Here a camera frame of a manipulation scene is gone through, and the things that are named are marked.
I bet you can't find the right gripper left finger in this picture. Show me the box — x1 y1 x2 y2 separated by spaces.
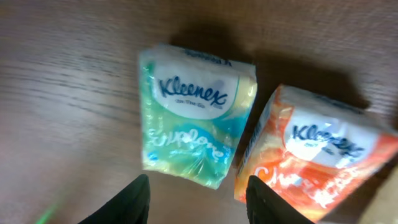
79 174 150 224

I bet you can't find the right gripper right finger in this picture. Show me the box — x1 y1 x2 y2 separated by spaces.
246 175 314 224

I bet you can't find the orange tissue pack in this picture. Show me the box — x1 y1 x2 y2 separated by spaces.
234 85 397 222

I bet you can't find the teal tissue pack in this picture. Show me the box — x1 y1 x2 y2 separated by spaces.
138 45 257 189

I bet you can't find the beige snack bag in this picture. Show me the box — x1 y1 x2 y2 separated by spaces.
358 167 397 224

